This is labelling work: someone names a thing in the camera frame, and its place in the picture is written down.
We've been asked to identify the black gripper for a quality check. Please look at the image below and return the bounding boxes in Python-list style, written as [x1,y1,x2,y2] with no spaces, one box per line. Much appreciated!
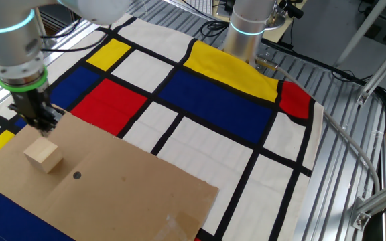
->
[7,87,65,137]

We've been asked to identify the small wooden block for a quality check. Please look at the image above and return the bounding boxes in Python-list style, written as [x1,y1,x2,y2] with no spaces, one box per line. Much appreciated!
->
[23,135,64,175]

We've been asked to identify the colour block patterned cloth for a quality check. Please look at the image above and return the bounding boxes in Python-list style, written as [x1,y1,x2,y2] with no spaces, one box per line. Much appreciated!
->
[0,15,325,241]

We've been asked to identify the brown cardboard sheet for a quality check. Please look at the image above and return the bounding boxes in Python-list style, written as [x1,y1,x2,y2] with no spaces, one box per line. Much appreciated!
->
[0,104,220,241]

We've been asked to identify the dark equipment cabinet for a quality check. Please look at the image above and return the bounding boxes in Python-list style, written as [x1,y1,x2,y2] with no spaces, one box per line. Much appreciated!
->
[38,7,82,33]

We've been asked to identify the white keyboard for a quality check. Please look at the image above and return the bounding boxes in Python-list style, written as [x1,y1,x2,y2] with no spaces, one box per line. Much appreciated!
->
[179,0,214,16]

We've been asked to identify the black webcam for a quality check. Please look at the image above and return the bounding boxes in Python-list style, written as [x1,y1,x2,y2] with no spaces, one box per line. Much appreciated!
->
[278,0,304,20]

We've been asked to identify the pale grey slanted leg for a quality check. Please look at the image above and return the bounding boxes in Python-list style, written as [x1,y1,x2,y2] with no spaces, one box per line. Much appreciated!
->
[333,0,386,68]

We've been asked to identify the aluminium frame strut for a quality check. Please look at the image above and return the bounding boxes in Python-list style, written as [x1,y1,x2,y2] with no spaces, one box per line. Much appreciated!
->
[34,7,46,39]
[349,174,386,232]
[356,39,386,106]

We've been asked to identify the black coiled cables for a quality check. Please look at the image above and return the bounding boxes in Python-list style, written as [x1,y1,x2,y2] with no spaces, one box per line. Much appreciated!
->
[199,19,231,39]

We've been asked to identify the grey cable with brass plug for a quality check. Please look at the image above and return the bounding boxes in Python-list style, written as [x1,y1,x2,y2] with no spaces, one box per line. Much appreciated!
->
[255,56,381,194]

